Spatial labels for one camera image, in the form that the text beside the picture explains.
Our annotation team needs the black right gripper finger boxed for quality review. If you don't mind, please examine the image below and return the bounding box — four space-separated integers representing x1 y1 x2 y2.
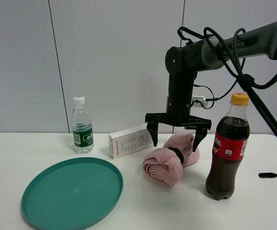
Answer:
146 121 158 147

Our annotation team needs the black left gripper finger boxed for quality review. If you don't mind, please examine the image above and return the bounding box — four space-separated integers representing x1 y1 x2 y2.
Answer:
192 129 207 152

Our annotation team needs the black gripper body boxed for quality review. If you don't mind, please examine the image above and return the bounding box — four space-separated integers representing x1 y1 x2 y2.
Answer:
145 98 212 131

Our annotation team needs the pink towel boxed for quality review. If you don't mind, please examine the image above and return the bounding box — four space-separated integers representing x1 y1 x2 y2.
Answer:
143 133 200 187

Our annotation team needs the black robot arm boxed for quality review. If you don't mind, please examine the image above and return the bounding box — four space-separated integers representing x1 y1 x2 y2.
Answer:
145 22 277 147

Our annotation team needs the white cardboard box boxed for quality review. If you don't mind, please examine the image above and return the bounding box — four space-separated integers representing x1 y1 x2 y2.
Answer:
108 124 153 159

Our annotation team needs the cola bottle yellow cap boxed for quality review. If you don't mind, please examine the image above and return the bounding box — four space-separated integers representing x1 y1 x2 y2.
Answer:
206 92 250 200

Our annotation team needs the clear water bottle green label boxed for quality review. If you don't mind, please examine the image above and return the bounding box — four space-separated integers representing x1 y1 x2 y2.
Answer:
71 96 94 154

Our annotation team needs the teal round plate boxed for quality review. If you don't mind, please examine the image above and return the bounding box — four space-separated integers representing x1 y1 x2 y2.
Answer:
21 157 123 230

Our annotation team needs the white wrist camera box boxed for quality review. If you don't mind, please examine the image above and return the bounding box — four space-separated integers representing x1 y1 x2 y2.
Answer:
191 95 208 109

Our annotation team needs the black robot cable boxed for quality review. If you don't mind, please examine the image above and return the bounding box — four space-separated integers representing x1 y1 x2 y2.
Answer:
177 26 277 179

